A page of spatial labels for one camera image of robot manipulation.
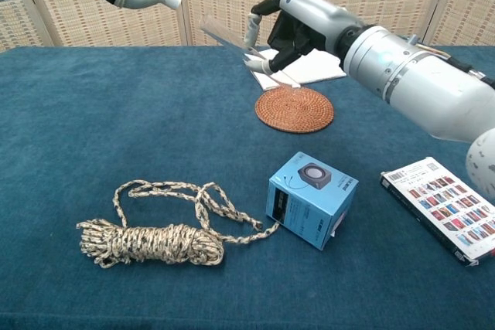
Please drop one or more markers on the clear glass tube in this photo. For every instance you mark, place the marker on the clear glass tube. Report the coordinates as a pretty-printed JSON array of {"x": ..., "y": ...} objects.
[{"x": 228, "y": 38}]

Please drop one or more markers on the round woven rattan coaster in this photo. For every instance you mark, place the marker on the round woven rattan coaster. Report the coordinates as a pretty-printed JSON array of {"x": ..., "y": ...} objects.
[{"x": 294, "y": 111}]

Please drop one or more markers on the white box with picture grid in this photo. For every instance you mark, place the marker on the white box with picture grid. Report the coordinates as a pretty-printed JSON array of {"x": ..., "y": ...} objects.
[{"x": 444, "y": 214}]

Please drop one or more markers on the white folded cloth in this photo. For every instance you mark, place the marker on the white folded cloth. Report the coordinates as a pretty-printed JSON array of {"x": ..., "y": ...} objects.
[{"x": 321, "y": 71}]

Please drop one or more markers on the blue table cloth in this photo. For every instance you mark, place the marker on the blue table cloth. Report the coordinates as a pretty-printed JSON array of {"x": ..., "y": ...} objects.
[{"x": 116, "y": 113}]

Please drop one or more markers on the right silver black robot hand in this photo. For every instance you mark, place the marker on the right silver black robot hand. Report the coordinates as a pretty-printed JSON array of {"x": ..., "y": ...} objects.
[{"x": 305, "y": 17}]

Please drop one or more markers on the blue speaker box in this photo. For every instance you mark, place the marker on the blue speaker box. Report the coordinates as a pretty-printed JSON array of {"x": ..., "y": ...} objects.
[{"x": 309, "y": 206}]

